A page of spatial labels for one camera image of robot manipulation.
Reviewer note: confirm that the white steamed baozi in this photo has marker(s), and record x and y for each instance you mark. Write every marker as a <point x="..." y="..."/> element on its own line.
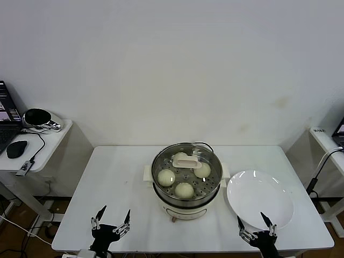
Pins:
<point x="203" y="172"/>
<point x="179" y="155"/>
<point x="184" y="190"/>
<point x="166" y="178"/>

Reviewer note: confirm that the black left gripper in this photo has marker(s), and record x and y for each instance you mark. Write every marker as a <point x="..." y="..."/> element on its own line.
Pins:
<point x="103" y="236"/>

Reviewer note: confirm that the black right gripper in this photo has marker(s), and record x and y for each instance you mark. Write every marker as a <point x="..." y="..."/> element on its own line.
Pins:
<point x="264" y="243"/>

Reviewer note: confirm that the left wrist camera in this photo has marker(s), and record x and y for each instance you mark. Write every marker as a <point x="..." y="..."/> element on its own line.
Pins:
<point x="87" y="254"/>

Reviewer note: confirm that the grey usb hub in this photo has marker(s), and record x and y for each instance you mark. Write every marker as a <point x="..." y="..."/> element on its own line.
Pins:
<point x="24" y="168"/>

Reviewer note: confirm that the black computer mouse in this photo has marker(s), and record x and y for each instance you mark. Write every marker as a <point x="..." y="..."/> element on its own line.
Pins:
<point x="16" y="148"/>

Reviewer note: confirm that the cream electric cooker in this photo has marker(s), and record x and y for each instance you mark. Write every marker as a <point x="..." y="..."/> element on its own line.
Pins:
<point x="185" y="211"/>

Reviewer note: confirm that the white plate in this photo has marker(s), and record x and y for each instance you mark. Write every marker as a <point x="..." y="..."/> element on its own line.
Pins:
<point x="258" y="196"/>

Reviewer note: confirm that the chrome and black device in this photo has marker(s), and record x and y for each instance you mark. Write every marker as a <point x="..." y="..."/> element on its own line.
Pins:
<point x="39" y="118"/>

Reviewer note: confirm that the steel steamer basket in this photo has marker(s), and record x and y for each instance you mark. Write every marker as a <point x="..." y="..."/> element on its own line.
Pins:
<point x="161" y="188"/>

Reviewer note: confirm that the open dark laptop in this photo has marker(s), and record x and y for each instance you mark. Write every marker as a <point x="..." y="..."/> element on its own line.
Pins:
<point x="339" y="134"/>

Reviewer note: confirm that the open black laptop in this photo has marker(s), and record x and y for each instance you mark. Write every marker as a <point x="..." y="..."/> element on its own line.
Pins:
<point x="7" y="107"/>

